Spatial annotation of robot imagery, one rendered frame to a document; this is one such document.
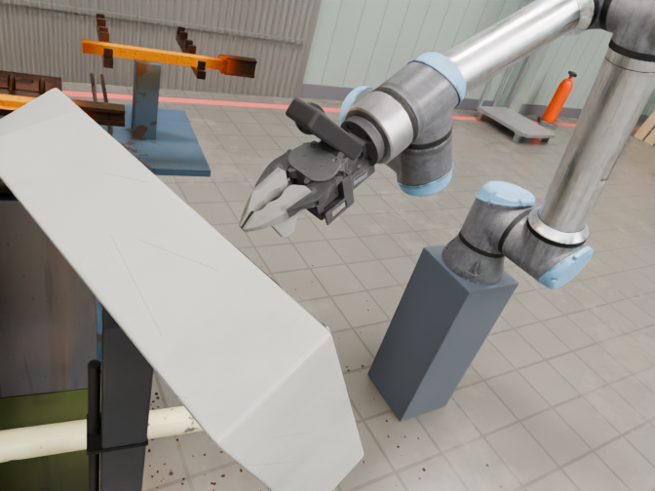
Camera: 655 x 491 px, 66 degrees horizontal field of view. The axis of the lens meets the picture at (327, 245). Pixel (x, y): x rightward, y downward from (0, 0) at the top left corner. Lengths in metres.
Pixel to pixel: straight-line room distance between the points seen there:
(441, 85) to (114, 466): 0.59
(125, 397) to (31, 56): 3.49
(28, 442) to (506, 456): 1.53
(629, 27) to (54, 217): 1.04
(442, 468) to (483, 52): 1.31
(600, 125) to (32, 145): 1.06
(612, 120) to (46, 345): 1.20
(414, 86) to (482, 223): 0.82
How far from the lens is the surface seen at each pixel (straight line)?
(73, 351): 1.09
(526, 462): 2.03
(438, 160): 0.79
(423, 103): 0.71
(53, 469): 1.39
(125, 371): 0.46
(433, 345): 1.64
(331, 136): 0.61
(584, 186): 1.30
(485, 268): 1.54
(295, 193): 0.61
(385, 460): 1.77
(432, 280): 1.59
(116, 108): 0.96
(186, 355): 0.29
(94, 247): 0.35
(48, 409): 1.22
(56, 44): 3.86
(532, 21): 1.10
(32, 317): 1.02
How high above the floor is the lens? 1.38
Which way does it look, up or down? 33 degrees down
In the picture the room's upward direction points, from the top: 17 degrees clockwise
